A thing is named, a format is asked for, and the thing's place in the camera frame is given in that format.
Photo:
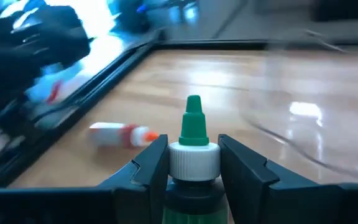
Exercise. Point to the black box with blue light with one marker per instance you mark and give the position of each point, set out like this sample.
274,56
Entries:
129,18

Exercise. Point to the black metal table frame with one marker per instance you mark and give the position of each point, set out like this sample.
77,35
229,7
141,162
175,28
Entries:
82,96

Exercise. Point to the red-orange tip food coloring bottle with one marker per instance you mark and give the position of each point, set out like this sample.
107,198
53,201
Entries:
110,133

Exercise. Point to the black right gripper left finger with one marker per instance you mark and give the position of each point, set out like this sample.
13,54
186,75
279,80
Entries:
141,186

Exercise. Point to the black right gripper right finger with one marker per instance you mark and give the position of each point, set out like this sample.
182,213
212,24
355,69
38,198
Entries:
253,193

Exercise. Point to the large green food coloring bottle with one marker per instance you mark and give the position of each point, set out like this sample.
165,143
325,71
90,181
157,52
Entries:
194,124

